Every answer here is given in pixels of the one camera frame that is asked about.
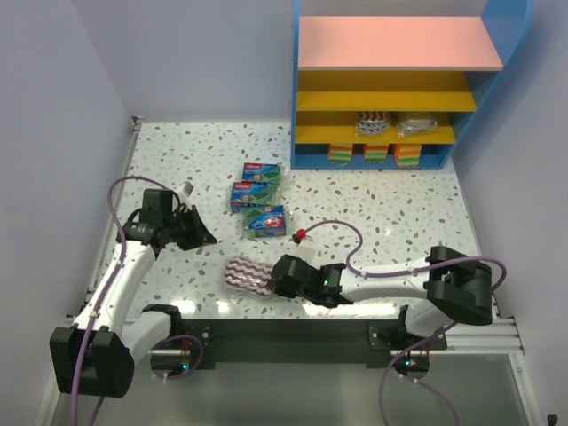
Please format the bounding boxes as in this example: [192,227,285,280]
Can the pink striped sponge pack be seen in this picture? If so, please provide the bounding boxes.
[356,111,391,137]
[224,256,274,297]

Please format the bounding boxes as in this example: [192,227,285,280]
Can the Vileda sponge pack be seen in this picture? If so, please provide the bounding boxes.
[229,182,280,213]
[241,162,282,185]
[241,205,288,239]

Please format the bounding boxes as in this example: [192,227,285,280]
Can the Scrub Daddy sponge small pack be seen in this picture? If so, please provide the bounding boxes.
[393,144,422,169]

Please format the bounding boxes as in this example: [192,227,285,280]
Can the grey mesh sponge pack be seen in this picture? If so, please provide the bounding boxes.
[394,112,438,138]

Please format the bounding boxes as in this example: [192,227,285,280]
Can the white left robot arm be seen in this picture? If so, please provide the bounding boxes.
[49,183,217,398]

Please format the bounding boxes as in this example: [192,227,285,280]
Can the blue shelf unit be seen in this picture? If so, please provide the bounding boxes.
[290,1,534,170]

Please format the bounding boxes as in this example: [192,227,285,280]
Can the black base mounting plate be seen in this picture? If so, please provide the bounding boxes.
[150,317,449,372]

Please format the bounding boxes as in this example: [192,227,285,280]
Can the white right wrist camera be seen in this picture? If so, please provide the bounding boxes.
[293,239,318,264]

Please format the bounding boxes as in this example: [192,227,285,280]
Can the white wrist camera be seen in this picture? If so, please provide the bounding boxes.
[293,239,318,264]
[175,181,193,207]

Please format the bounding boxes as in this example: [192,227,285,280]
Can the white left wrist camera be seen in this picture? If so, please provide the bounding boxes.
[175,181,193,207]

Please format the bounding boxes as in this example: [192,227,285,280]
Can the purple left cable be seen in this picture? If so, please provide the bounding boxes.
[70,176,205,425]

